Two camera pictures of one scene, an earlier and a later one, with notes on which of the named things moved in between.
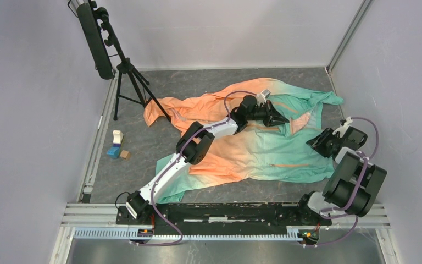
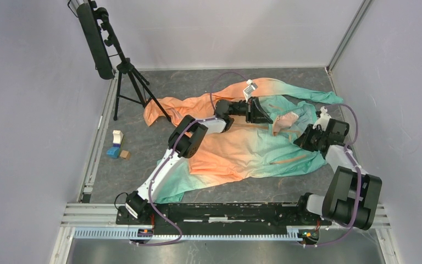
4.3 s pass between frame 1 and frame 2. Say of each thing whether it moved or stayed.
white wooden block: stayed
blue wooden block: stayed
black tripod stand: stayed
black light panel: stayed
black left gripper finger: moved
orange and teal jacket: moved
